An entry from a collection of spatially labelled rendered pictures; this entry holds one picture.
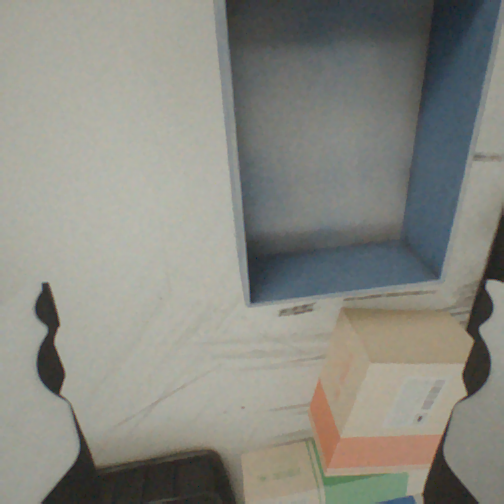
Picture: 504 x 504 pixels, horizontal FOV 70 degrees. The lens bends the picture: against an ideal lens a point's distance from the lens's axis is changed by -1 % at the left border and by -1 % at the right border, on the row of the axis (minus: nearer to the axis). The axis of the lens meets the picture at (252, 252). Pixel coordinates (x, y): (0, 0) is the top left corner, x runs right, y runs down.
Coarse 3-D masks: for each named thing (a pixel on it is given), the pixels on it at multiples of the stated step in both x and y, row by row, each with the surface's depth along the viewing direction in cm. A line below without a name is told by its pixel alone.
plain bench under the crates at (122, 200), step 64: (0, 0) 22; (64, 0) 22; (128, 0) 22; (192, 0) 23; (0, 64) 23; (64, 64) 24; (128, 64) 24; (192, 64) 24; (0, 128) 25; (64, 128) 25; (128, 128) 26; (192, 128) 26; (0, 192) 27; (64, 192) 28; (128, 192) 28; (192, 192) 29; (0, 256) 30; (64, 256) 30; (128, 256) 31; (192, 256) 32; (64, 320) 33; (128, 320) 34; (192, 320) 35; (256, 320) 36; (320, 320) 37; (64, 384) 37; (128, 384) 38; (192, 384) 39; (256, 384) 40; (128, 448) 43; (192, 448) 45; (256, 448) 46
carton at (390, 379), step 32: (352, 320) 35; (384, 320) 35; (416, 320) 36; (448, 320) 37; (352, 352) 33; (384, 352) 31; (416, 352) 32; (448, 352) 32; (320, 384) 40; (352, 384) 33; (384, 384) 31; (416, 384) 32; (448, 384) 32; (320, 416) 39; (352, 416) 33; (384, 416) 33; (416, 416) 34; (448, 416) 35; (320, 448) 39; (352, 448) 35; (384, 448) 36; (416, 448) 37
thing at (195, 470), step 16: (128, 464) 44; (144, 464) 43; (160, 464) 43; (176, 464) 43; (192, 464) 43; (208, 464) 43; (112, 480) 42; (128, 480) 42; (144, 480) 42; (160, 480) 42; (176, 480) 41; (192, 480) 41; (208, 480) 41; (224, 480) 46; (112, 496) 40; (128, 496) 41; (144, 496) 40; (160, 496) 40; (176, 496) 40; (192, 496) 39; (208, 496) 39; (224, 496) 45
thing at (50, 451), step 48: (48, 288) 11; (0, 336) 9; (48, 336) 9; (0, 384) 7; (48, 384) 8; (0, 432) 6; (48, 432) 6; (0, 480) 6; (48, 480) 6; (96, 480) 7
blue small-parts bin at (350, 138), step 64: (256, 0) 23; (320, 0) 23; (384, 0) 24; (448, 0) 22; (256, 64) 25; (320, 64) 25; (384, 64) 25; (448, 64) 23; (256, 128) 27; (320, 128) 27; (384, 128) 28; (448, 128) 24; (256, 192) 29; (320, 192) 30; (384, 192) 30; (448, 192) 25; (256, 256) 32; (320, 256) 31; (384, 256) 30; (448, 256) 26
